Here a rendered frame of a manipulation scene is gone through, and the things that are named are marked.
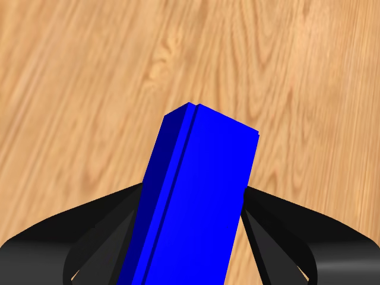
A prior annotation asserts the blue hollow socket block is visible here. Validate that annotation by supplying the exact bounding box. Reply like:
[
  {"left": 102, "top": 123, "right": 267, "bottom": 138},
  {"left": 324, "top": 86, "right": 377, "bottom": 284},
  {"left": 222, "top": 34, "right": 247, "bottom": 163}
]
[{"left": 117, "top": 102, "right": 261, "bottom": 285}]

